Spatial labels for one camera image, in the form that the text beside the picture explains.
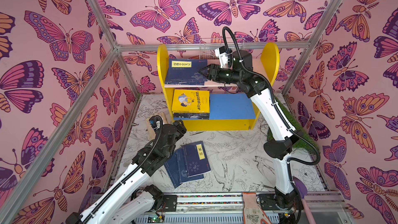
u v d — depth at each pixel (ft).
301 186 2.51
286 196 2.05
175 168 2.73
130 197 1.50
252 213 2.30
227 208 2.40
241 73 1.76
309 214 2.25
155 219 2.36
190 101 2.87
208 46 3.04
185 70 2.33
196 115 2.88
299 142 2.93
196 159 2.81
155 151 1.73
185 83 2.22
